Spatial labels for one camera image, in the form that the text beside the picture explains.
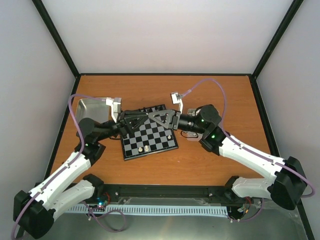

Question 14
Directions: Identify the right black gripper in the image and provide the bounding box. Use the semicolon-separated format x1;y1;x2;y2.
147;109;206;135

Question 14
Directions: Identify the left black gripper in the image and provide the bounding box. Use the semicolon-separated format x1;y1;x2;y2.
96;110;148;142

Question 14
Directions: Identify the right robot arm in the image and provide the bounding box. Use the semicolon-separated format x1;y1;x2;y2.
148;104;307;210

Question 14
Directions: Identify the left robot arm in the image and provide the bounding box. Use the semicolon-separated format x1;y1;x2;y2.
13;110;149;239

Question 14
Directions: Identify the black chess piece set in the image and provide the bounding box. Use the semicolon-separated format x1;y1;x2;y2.
138;104;166;113

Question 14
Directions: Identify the pink tin with white pieces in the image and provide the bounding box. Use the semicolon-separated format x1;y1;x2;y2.
185;107;208;141

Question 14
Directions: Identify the black and silver chessboard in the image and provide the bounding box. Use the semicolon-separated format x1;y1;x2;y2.
121;119;179;161

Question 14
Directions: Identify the empty silver metal tin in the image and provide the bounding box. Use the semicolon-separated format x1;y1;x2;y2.
75;97;111;123

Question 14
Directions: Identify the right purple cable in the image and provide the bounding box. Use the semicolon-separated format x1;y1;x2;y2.
181;77;316;223

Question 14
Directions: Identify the light blue cable duct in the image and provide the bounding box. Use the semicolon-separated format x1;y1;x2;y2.
67;202;230;217

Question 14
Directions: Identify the black frame post left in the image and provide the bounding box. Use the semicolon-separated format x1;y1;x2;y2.
32;0;80;78

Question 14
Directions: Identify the black frame post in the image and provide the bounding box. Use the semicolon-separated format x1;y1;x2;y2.
32;0;80;78
251;0;304;82

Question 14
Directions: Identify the black frame post right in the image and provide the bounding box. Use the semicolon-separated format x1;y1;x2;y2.
251;0;304;82

